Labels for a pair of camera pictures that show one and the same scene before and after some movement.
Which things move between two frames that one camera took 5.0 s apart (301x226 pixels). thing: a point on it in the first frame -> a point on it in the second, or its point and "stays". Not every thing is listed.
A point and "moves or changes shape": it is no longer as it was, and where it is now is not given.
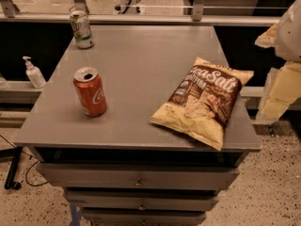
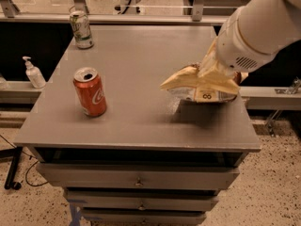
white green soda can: (81, 26) stays
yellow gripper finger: (282, 87) -> (218, 84)
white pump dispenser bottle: (34, 73) stays
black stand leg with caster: (13, 153) stays
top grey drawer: (140, 176) stays
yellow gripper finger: (267, 39) -> (211, 64)
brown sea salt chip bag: (204, 102) moves or changes shape
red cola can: (91, 91) stays
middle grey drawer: (142, 200) stays
